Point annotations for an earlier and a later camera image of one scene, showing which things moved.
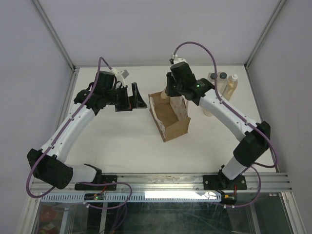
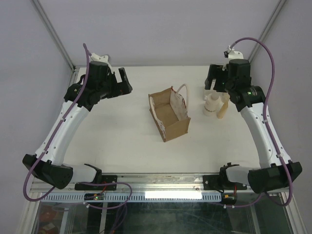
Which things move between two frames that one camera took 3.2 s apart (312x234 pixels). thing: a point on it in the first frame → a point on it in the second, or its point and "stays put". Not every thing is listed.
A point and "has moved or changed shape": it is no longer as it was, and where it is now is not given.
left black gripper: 138,102 → 123,87
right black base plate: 220,182 stays put
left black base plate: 105,179 stays put
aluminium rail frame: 262,183 stays put
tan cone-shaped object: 163,95 has moved or changed shape
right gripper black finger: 170,90 → 213,69
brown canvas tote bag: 170,115 stays put
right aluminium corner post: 273,17 stays put
